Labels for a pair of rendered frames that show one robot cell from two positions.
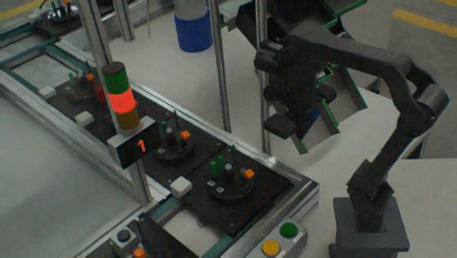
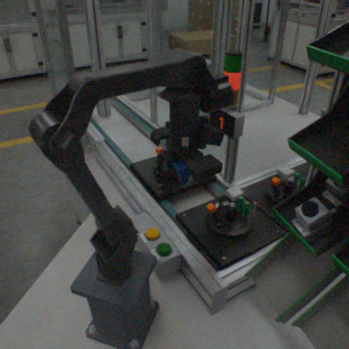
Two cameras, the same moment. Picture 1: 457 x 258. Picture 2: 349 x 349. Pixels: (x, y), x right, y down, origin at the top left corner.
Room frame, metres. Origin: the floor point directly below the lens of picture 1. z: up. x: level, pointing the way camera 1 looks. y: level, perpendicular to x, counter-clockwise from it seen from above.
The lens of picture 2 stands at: (0.89, -0.71, 1.63)
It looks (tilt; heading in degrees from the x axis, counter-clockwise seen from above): 34 degrees down; 102
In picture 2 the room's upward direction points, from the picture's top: straight up
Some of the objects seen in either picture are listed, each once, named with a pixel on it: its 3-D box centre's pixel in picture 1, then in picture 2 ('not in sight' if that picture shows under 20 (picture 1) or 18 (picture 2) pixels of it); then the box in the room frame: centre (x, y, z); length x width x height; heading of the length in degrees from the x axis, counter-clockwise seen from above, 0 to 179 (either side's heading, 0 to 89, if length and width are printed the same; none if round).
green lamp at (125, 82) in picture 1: (116, 78); (233, 62); (0.86, 0.23, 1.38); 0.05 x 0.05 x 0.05
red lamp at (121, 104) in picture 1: (121, 97); (231, 79); (0.86, 0.23, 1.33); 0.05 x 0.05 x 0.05
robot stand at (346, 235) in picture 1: (365, 246); (119, 297); (0.67, -0.29, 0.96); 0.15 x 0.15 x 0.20; 84
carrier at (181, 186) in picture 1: (228, 174); (231, 212); (0.91, 0.02, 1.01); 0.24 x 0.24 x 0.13; 43
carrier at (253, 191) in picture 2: (170, 137); (289, 186); (1.09, 0.18, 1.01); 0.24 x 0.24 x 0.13; 43
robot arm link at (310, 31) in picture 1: (357, 68); (127, 93); (0.71, -0.24, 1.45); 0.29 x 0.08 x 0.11; 48
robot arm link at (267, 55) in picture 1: (283, 53); (201, 84); (0.82, -0.12, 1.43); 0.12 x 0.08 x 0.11; 48
